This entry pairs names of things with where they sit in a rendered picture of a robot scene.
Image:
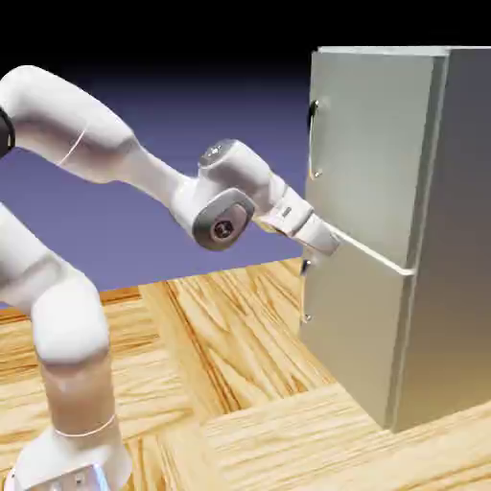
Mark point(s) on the grey metal cabinet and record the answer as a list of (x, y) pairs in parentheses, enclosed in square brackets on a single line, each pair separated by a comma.
[(452, 238)]

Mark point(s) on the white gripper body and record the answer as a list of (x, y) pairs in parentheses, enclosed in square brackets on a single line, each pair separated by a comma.
[(315, 234)]

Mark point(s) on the short grey cabinet door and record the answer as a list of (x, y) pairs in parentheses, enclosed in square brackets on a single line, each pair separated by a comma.
[(353, 330)]

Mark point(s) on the tall grey cabinet door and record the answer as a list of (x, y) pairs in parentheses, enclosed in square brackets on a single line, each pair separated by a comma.
[(376, 153)]

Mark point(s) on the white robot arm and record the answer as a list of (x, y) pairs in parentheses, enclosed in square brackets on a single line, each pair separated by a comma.
[(96, 145)]

